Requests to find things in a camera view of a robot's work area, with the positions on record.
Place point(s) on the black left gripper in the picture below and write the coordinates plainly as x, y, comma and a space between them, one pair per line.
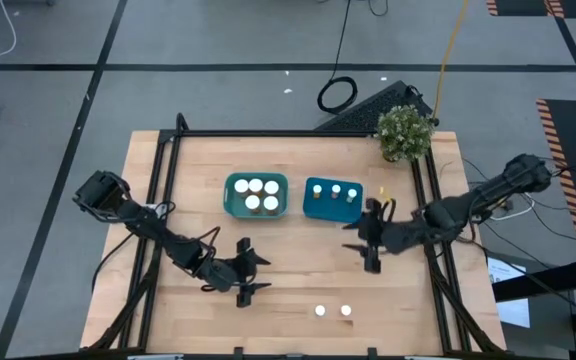
225, 275

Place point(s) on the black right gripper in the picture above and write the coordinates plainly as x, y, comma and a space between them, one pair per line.
378, 237

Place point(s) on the small pink pill bottle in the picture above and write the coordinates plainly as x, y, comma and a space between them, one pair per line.
336, 189

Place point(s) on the small yellow pill bottle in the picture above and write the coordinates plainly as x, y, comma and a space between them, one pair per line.
317, 189

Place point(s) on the large orange white-capped pill bottle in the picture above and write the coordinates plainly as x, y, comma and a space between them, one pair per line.
255, 185
271, 187
241, 186
270, 203
252, 202

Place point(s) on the small white-capped pill bottle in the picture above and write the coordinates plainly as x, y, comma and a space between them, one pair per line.
346, 310

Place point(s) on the white cup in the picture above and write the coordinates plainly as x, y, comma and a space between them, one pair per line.
320, 310

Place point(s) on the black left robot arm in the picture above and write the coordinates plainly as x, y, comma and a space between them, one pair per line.
153, 225

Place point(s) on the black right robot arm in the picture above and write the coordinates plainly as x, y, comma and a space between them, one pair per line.
468, 205

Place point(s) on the blue plastic bin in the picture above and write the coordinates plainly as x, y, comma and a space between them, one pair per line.
328, 210

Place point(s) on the teal plastic bin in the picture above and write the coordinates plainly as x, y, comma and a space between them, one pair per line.
229, 205

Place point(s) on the potted plant with white flowers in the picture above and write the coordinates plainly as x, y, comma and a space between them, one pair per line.
404, 132

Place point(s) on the black keyboard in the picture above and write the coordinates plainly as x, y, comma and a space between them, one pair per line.
363, 112

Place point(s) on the white sheet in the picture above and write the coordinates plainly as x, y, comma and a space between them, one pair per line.
513, 310

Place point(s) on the black metal beam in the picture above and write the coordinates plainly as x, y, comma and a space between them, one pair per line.
543, 282

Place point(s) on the black metal table frame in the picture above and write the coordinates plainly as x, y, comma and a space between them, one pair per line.
268, 133

